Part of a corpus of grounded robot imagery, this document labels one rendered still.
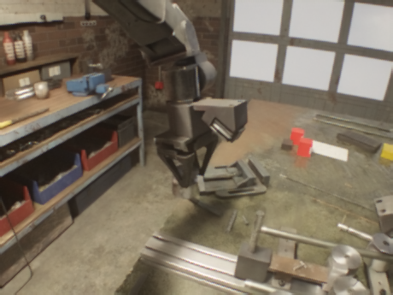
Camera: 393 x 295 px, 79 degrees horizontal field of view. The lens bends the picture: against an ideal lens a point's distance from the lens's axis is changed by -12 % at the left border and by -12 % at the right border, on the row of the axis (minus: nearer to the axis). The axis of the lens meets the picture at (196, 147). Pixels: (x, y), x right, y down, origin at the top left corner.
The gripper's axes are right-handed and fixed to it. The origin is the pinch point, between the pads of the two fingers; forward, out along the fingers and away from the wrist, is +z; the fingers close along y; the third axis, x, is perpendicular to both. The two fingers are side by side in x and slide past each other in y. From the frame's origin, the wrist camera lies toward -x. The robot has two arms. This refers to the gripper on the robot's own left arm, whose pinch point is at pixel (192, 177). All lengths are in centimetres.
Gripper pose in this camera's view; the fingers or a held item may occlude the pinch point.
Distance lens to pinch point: 49.3
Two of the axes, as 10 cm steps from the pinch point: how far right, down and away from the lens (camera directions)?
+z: 1.0, 9.3, 3.6
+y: 5.8, -3.5, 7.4
